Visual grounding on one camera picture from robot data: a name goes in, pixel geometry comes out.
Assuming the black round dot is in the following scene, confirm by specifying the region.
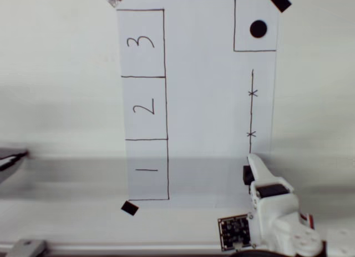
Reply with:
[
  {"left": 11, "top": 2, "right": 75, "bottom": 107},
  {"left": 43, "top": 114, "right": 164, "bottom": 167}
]
[{"left": 249, "top": 19, "right": 268, "bottom": 39}]

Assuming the white paper sheet with markings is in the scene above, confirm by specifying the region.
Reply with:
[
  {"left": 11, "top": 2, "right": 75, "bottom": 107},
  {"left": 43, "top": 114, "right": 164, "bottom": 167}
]
[{"left": 115, "top": 0, "right": 281, "bottom": 210}]

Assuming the black cube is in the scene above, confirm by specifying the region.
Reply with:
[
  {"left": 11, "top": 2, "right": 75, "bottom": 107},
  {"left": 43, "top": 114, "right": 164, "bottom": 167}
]
[{"left": 242, "top": 165, "right": 255, "bottom": 186}]

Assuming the grey metal clamp bracket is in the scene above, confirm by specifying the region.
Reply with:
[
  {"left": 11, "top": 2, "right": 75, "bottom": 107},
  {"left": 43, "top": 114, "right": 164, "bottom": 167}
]
[{"left": 5, "top": 239, "right": 48, "bottom": 257}]

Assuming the grey flat object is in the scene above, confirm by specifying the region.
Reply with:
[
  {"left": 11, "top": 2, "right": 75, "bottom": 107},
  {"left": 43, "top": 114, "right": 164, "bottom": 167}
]
[{"left": 0, "top": 147, "right": 30, "bottom": 185}]

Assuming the black tape piece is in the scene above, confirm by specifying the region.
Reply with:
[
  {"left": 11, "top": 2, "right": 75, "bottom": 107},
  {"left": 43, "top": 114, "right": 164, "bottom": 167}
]
[
  {"left": 268, "top": 0, "right": 293, "bottom": 13},
  {"left": 120, "top": 200, "right": 139, "bottom": 217}
]

